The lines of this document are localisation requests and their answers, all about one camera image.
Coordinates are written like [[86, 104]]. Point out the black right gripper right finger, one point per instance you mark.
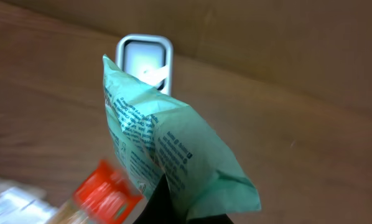
[[217, 219]]

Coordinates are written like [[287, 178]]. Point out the white barcode scanner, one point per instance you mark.
[[148, 58]]

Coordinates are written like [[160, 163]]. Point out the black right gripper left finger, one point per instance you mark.
[[159, 209]]

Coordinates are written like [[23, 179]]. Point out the teal wet wipes pack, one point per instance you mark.
[[155, 136]]

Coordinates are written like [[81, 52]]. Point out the beige clear plastic pouch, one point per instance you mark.
[[23, 203]]

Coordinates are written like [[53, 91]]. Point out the orange spaghetti package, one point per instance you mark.
[[107, 196]]

